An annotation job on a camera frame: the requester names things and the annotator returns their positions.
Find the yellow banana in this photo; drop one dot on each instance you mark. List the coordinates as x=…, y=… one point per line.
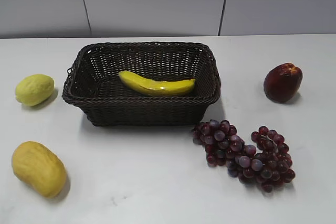
x=154, y=88

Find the black woven basket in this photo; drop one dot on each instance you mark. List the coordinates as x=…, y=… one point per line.
x=94, y=86

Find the red peach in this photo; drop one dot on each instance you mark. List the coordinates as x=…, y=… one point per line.
x=283, y=82

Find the purple grape bunch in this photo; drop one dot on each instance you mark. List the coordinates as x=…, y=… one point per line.
x=266, y=162

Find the yellow-green lemon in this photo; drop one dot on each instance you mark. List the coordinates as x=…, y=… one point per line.
x=34, y=89

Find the yellow mango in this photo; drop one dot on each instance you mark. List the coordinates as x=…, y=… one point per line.
x=38, y=167

